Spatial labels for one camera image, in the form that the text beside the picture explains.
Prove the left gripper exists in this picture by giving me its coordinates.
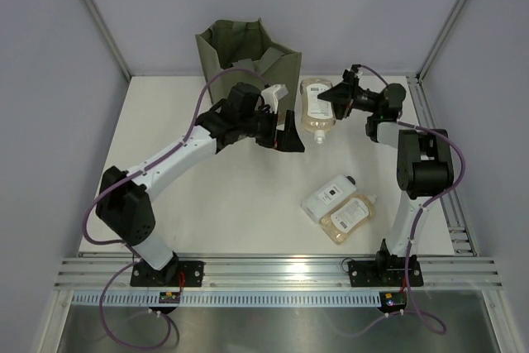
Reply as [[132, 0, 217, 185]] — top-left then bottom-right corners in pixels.
[[238, 106, 304, 152]]

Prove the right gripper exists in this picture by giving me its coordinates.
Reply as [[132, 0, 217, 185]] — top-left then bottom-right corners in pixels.
[[313, 71, 381, 121]]

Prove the amber soap bottle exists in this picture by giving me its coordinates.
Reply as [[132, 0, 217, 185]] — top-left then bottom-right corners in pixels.
[[319, 193, 377, 245], [299, 78, 336, 144]]

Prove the white conditioner bottle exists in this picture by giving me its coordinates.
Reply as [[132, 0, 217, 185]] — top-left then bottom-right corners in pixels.
[[301, 174, 357, 223]]

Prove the green canvas bag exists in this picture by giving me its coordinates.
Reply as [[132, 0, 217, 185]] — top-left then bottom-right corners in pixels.
[[195, 19, 302, 113]]

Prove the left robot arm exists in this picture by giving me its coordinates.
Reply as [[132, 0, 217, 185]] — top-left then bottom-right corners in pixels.
[[95, 83, 305, 286]]

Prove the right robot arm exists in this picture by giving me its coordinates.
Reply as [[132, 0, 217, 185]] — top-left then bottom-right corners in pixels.
[[319, 64, 455, 287]]

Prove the right circuit board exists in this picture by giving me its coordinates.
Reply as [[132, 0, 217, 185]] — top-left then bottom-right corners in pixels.
[[380, 292, 407, 308]]

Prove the circuit board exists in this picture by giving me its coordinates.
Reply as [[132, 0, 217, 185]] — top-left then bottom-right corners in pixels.
[[380, 292, 407, 308], [159, 291, 181, 304]]

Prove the left circuit board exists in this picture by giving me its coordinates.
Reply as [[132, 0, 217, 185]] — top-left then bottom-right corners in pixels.
[[159, 291, 181, 304]]

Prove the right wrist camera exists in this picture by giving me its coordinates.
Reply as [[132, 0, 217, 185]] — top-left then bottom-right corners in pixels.
[[350, 64, 364, 79]]

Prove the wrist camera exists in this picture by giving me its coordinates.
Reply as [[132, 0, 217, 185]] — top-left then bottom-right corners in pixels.
[[261, 84, 288, 114], [350, 64, 364, 79]]

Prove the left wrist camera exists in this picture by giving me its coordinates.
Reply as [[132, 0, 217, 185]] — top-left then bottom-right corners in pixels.
[[261, 84, 288, 114]]

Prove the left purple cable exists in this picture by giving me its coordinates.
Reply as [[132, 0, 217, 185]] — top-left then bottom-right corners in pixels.
[[82, 69, 269, 348]]

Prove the purple cable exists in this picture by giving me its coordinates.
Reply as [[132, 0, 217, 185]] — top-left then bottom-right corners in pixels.
[[82, 69, 269, 348], [330, 64, 469, 336]]

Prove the aluminium rail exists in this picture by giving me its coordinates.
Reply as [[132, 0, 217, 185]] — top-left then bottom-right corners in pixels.
[[53, 253, 503, 291]]

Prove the white slotted cable duct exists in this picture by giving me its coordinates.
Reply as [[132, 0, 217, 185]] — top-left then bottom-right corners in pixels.
[[72, 290, 381, 308]]

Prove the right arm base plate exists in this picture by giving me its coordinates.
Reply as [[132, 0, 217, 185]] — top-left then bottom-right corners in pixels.
[[347, 260, 424, 288]]

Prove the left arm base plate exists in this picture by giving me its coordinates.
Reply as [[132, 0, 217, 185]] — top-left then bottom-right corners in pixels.
[[130, 260, 205, 288]]

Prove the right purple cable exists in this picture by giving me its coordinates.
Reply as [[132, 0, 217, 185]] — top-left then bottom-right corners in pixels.
[[330, 64, 469, 336]]

